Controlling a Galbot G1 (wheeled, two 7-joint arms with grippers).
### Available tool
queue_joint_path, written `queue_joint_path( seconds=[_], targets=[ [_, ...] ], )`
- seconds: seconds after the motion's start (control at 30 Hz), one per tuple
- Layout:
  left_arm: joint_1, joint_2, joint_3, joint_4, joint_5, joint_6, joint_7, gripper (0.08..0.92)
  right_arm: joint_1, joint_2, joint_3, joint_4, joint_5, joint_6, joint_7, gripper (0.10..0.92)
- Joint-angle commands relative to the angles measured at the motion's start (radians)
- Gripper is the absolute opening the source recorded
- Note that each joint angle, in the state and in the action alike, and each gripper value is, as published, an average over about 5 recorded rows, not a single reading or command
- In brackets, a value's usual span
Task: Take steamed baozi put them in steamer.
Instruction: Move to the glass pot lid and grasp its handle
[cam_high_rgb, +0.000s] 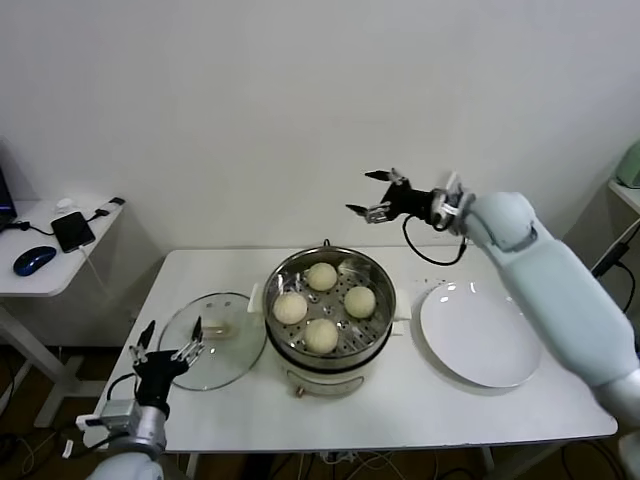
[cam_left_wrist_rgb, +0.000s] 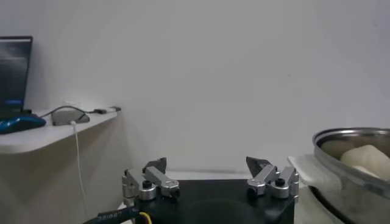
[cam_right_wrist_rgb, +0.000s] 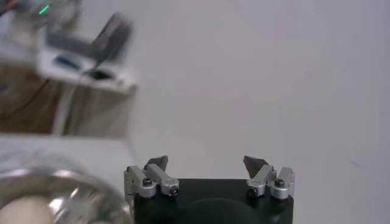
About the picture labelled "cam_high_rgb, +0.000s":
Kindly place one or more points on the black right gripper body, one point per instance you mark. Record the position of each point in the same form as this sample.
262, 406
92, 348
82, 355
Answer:
407, 197

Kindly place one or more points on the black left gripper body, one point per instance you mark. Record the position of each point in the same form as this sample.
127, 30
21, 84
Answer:
157, 370

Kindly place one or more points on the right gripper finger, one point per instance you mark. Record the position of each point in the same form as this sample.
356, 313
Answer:
370, 212
382, 176

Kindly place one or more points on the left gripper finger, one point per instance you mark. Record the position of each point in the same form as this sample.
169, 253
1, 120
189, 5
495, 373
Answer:
141, 345
192, 345

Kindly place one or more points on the round glass pot lid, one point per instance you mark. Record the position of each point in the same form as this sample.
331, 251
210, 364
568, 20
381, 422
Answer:
230, 360

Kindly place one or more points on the white steamed baozi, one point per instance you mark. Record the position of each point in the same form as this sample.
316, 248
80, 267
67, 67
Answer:
290, 307
321, 276
321, 336
360, 301

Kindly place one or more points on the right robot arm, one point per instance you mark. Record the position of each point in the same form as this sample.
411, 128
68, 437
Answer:
550, 290

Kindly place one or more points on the stainless steel steamer basket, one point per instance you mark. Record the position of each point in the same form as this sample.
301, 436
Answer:
370, 330

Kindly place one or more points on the steel steamer pot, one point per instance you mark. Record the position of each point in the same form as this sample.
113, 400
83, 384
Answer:
325, 377

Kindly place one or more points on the white side desk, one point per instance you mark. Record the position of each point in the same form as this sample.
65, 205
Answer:
40, 285

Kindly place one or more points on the black smartphone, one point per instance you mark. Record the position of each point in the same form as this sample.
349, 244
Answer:
72, 231

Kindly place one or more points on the blue computer mouse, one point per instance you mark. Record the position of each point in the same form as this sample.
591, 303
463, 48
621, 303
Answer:
32, 261

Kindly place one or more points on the white round plate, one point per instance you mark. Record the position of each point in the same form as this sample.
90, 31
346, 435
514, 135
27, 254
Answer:
480, 335

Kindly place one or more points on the small white earbud case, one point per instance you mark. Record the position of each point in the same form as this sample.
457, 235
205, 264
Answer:
64, 203

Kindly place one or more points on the white power strip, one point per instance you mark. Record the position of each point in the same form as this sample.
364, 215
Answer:
340, 456

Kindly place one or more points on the black laptop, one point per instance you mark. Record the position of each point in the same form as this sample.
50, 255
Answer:
5, 200

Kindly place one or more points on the white shelf table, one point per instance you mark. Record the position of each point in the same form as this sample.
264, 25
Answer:
627, 197

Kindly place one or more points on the pale green appliance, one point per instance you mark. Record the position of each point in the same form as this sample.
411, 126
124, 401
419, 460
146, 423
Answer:
629, 167

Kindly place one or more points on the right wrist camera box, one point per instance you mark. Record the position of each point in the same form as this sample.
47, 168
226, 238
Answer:
447, 202

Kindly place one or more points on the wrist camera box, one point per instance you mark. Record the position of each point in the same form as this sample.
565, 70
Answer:
117, 411
447, 202

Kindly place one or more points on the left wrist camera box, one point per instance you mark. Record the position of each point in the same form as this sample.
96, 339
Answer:
117, 411

